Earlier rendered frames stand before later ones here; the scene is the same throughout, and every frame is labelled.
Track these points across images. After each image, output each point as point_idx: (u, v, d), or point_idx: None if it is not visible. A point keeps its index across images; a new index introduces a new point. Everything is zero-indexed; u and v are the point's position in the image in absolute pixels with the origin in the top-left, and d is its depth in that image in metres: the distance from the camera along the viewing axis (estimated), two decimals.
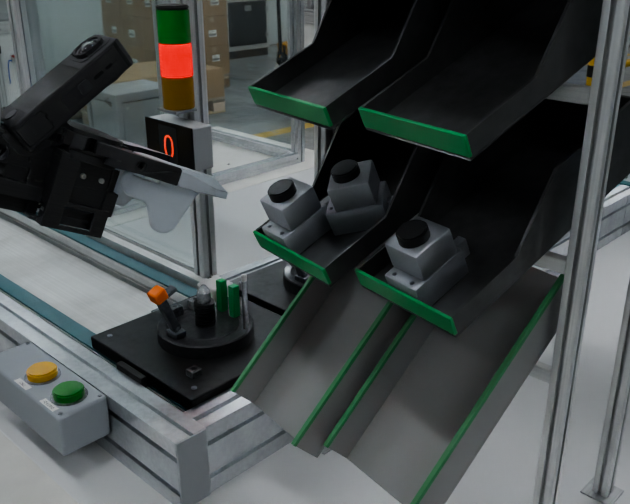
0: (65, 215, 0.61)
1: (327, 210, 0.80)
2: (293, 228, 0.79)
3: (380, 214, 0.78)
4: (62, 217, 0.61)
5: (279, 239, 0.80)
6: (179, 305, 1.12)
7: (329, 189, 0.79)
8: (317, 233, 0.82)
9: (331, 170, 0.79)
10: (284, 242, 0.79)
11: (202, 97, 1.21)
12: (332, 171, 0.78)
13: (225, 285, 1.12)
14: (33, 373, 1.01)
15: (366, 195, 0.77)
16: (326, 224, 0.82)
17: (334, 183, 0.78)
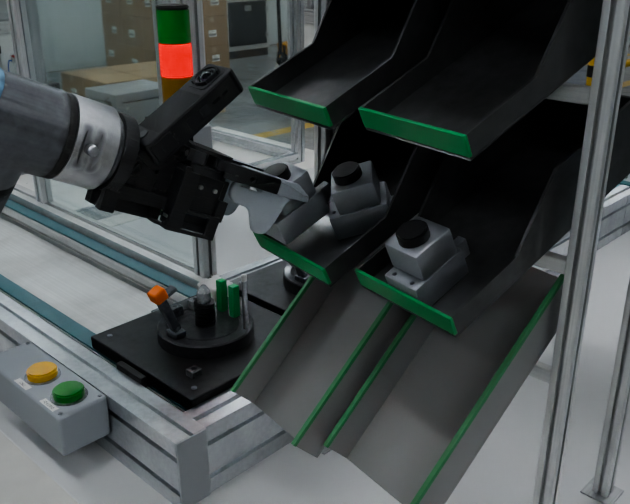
0: (184, 221, 0.71)
1: (330, 214, 0.79)
2: (287, 213, 0.78)
3: (385, 214, 0.78)
4: (181, 222, 0.71)
5: (273, 225, 0.78)
6: (179, 305, 1.12)
7: (332, 193, 0.78)
8: (311, 219, 0.80)
9: (332, 174, 0.78)
10: (277, 227, 0.78)
11: None
12: (334, 174, 0.78)
13: (225, 285, 1.12)
14: (33, 373, 1.01)
15: (371, 195, 0.77)
16: (321, 210, 0.81)
17: (337, 186, 0.77)
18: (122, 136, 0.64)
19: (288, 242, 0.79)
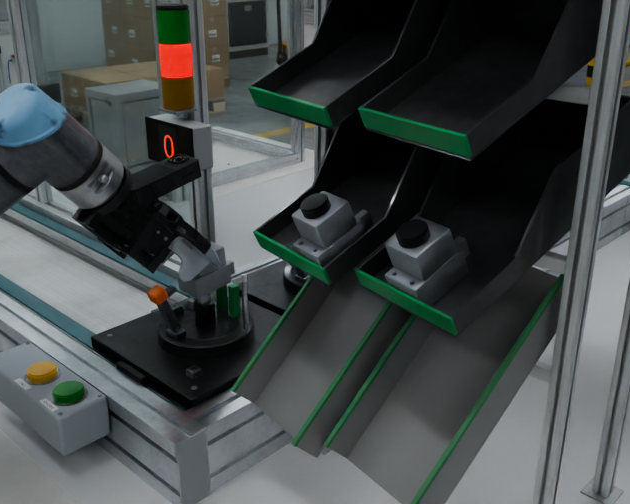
0: (138, 253, 0.95)
1: (313, 253, 0.75)
2: (204, 274, 1.05)
3: (362, 232, 0.77)
4: (136, 253, 0.95)
5: (191, 281, 1.04)
6: (179, 305, 1.12)
7: (310, 229, 0.75)
8: (218, 283, 1.07)
9: (302, 211, 0.75)
10: (195, 283, 1.04)
11: (202, 97, 1.21)
12: (306, 209, 0.74)
13: (225, 285, 1.12)
14: (33, 373, 1.01)
15: (349, 215, 0.75)
16: (226, 279, 1.08)
17: (314, 219, 0.74)
18: (122, 178, 0.90)
19: (199, 297, 1.05)
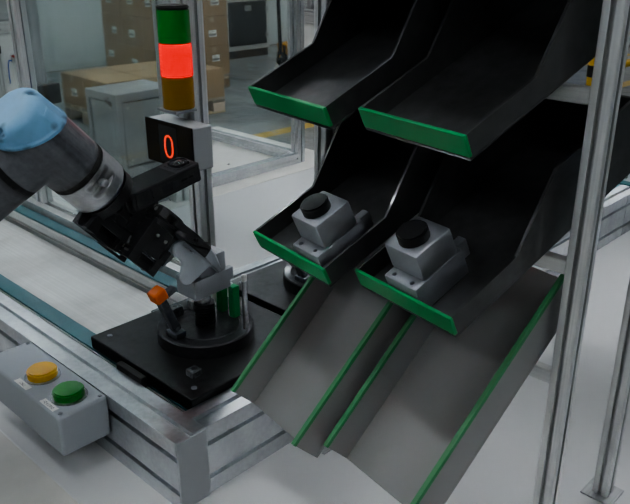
0: (138, 256, 0.95)
1: (313, 253, 0.75)
2: (203, 277, 1.05)
3: (362, 232, 0.77)
4: (136, 257, 0.95)
5: (190, 284, 1.04)
6: (179, 305, 1.12)
7: (310, 229, 0.75)
8: (217, 287, 1.07)
9: (302, 211, 0.75)
10: (194, 286, 1.04)
11: (202, 97, 1.21)
12: (306, 209, 0.74)
13: None
14: (33, 373, 1.01)
15: (349, 215, 0.75)
16: (225, 283, 1.08)
17: (314, 219, 0.74)
18: (122, 182, 0.90)
19: (198, 300, 1.05)
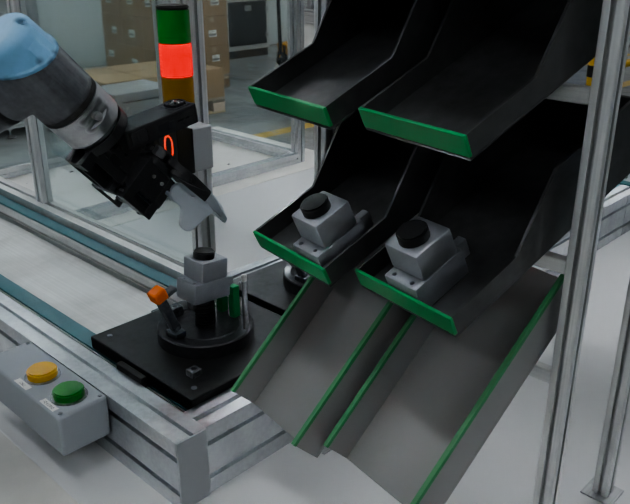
0: (133, 198, 0.92)
1: (313, 253, 0.75)
2: (204, 282, 1.05)
3: (362, 232, 0.77)
4: (131, 198, 0.92)
5: (191, 287, 1.05)
6: (179, 305, 1.12)
7: (310, 229, 0.75)
8: (216, 294, 1.07)
9: (302, 211, 0.75)
10: (195, 289, 1.04)
11: (202, 97, 1.21)
12: (306, 209, 0.74)
13: None
14: (33, 373, 1.01)
15: (349, 215, 0.75)
16: (224, 291, 1.08)
17: (314, 219, 0.74)
18: (116, 117, 0.87)
19: (196, 304, 1.05)
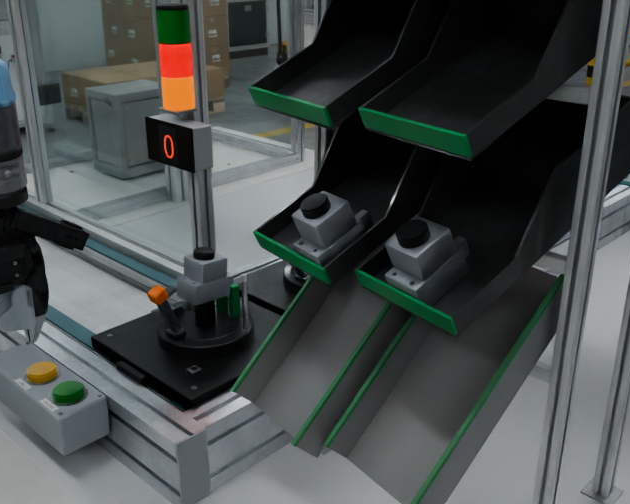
0: None
1: (313, 253, 0.75)
2: (204, 282, 1.05)
3: (362, 232, 0.77)
4: None
5: (191, 287, 1.05)
6: (179, 305, 1.12)
7: (310, 229, 0.75)
8: (216, 294, 1.07)
9: (302, 211, 0.75)
10: (195, 289, 1.04)
11: (202, 97, 1.21)
12: (306, 209, 0.74)
13: None
14: (33, 373, 1.01)
15: (349, 215, 0.75)
16: (224, 291, 1.08)
17: (314, 219, 0.74)
18: (19, 191, 0.90)
19: (196, 304, 1.05)
